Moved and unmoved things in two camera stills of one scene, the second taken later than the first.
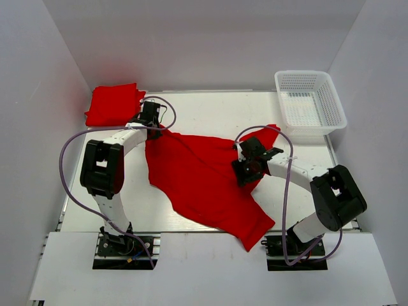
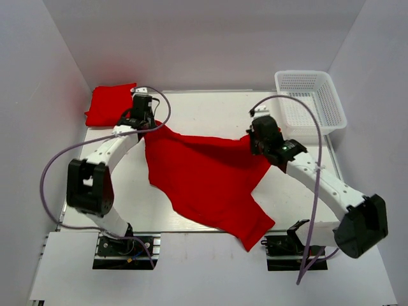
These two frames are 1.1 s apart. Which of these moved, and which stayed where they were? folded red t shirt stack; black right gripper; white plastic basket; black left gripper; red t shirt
Moved: black right gripper; black left gripper
Stayed: white plastic basket; folded red t shirt stack; red t shirt
